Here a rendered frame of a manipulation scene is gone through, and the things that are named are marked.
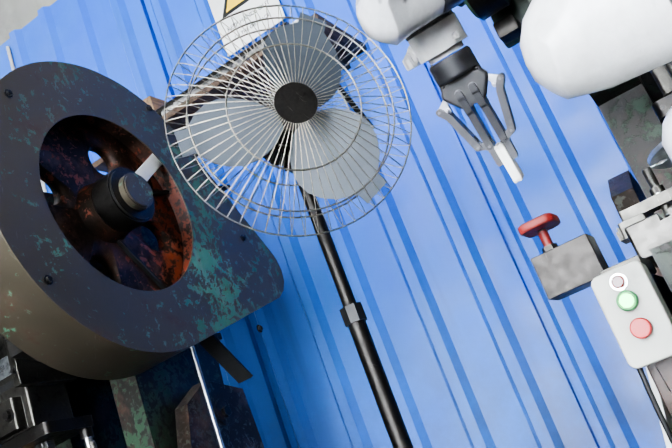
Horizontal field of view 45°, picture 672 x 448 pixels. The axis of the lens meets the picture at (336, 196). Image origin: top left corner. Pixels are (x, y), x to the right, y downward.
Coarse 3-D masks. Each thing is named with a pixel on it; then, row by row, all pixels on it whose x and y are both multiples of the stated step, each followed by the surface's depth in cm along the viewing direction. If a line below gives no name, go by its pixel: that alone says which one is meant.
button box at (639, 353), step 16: (608, 272) 114; (624, 272) 113; (640, 272) 112; (592, 288) 115; (608, 288) 114; (640, 288) 112; (656, 288) 114; (608, 304) 113; (640, 304) 111; (656, 304) 110; (608, 320) 113; (624, 320) 112; (656, 320) 110; (624, 336) 112; (656, 336) 110; (624, 352) 112; (640, 352) 111; (656, 352) 110; (640, 368) 112; (656, 400) 111
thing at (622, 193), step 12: (612, 180) 183; (624, 180) 179; (612, 192) 177; (624, 192) 173; (636, 192) 174; (624, 204) 172; (648, 264) 126; (660, 276) 137; (660, 288) 129; (660, 372) 114; (660, 384) 114
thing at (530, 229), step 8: (544, 216) 128; (552, 216) 129; (528, 224) 129; (536, 224) 128; (544, 224) 129; (552, 224) 131; (520, 232) 130; (528, 232) 130; (536, 232) 132; (544, 232) 130; (544, 240) 130
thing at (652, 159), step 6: (660, 144) 125; (654, 150) 127; (660, 150) 126; (648, 156) 130; (654, 156) 129; (660, 156) 130; (666, 156) 131; (648, 162) 132; (654, 162) 132; (666, 162) 135; (654, 168) 136; (660, 168) 138
